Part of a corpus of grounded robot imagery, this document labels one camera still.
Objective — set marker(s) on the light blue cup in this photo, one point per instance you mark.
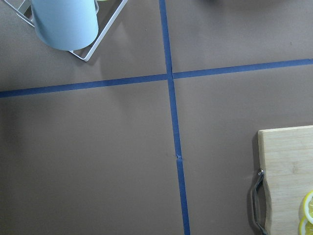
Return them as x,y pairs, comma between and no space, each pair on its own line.
65,24

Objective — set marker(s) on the bamboo cutting board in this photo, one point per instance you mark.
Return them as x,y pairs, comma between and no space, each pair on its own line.
286,157

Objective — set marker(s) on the lower lemon slice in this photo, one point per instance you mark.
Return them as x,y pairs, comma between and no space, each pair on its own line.
305,227

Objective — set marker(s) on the white wire cup rack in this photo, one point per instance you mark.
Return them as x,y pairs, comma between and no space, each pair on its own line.
106,15

